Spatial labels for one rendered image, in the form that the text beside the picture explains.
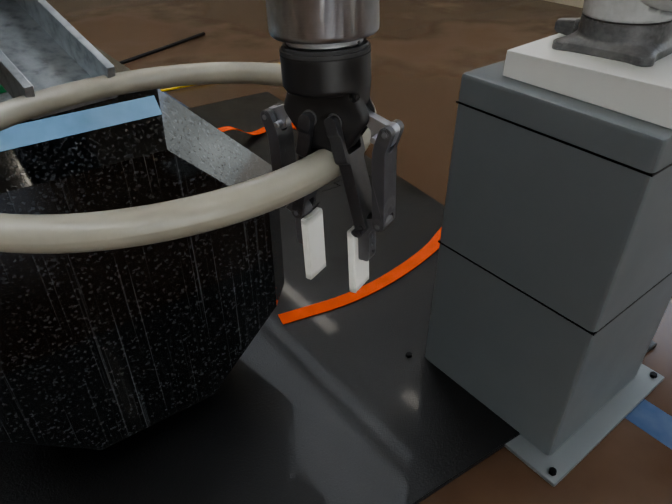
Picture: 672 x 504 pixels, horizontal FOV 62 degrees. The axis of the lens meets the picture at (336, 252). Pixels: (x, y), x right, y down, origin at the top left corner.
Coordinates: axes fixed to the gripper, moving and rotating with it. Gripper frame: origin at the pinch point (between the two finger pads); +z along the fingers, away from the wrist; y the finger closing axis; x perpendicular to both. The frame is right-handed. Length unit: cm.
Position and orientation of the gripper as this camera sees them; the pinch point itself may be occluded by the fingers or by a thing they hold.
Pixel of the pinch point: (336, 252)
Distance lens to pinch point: 56.4
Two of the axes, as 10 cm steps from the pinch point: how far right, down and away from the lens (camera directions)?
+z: 0.5, 8.5, 5.2
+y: -8.6, -2.3, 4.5
